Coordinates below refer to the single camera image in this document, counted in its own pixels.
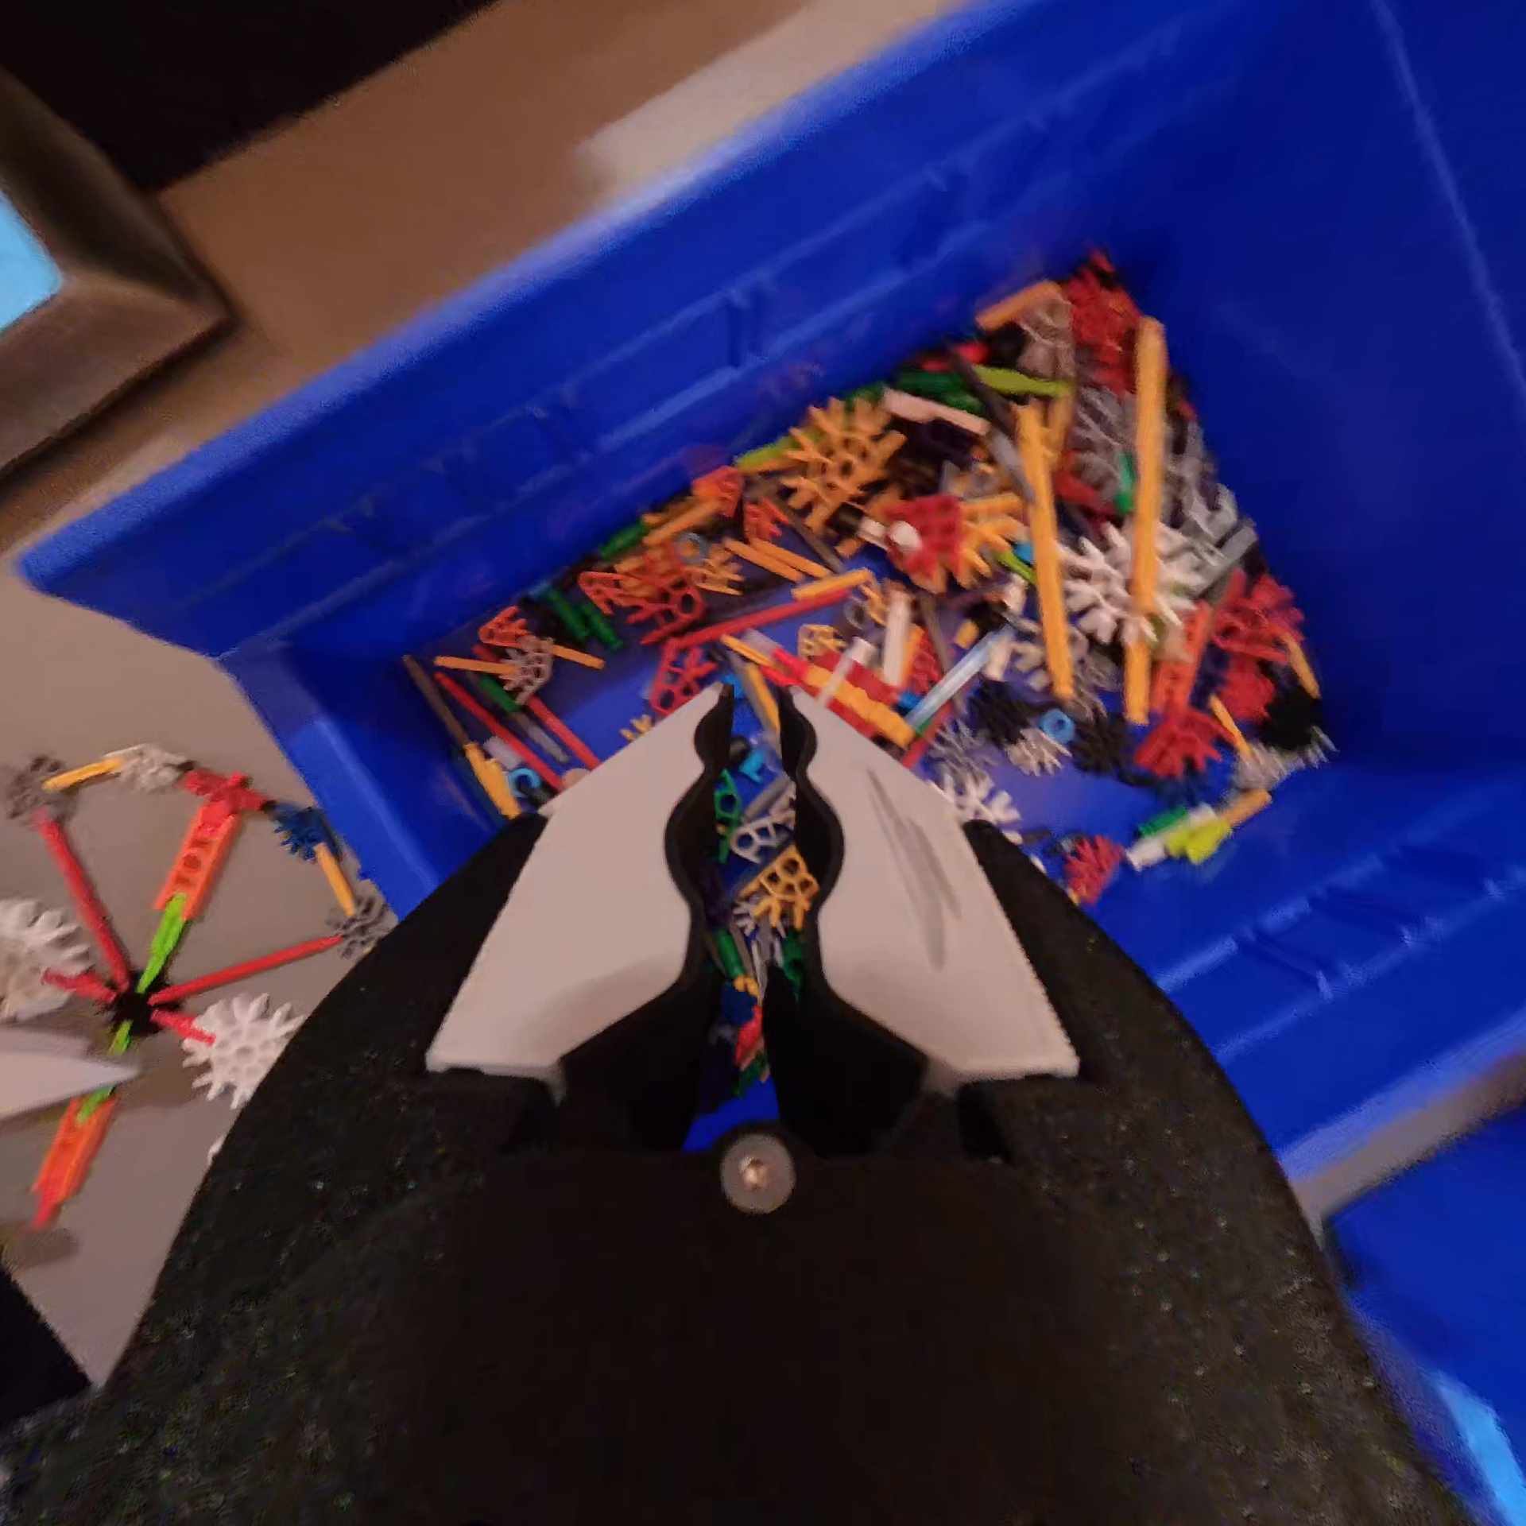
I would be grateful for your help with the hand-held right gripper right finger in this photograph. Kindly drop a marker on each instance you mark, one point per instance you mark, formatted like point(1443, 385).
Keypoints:
point(942, 941)

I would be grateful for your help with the pile of toy construction pieces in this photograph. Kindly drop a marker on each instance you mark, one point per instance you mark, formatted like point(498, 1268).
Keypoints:
point(1074, 536)

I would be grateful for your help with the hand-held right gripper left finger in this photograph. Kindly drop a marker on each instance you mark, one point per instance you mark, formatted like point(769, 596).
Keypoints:
point(573, 930)

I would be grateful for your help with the blue plastic bin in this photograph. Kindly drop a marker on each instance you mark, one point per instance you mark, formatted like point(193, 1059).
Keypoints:
point(1431, 1251)
point(597, 358)

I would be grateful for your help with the colourful toy rod wheel assembly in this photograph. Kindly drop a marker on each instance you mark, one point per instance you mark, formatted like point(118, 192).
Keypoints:
point(198, 852)

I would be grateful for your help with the black cardboard box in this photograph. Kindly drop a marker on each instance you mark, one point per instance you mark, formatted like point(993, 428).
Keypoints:
point(179, 72)

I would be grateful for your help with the long red toy rod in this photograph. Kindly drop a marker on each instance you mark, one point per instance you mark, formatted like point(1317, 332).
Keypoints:
point(246, 965)

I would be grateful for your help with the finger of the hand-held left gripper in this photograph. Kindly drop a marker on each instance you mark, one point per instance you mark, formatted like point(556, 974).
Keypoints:
point(48, 1073)

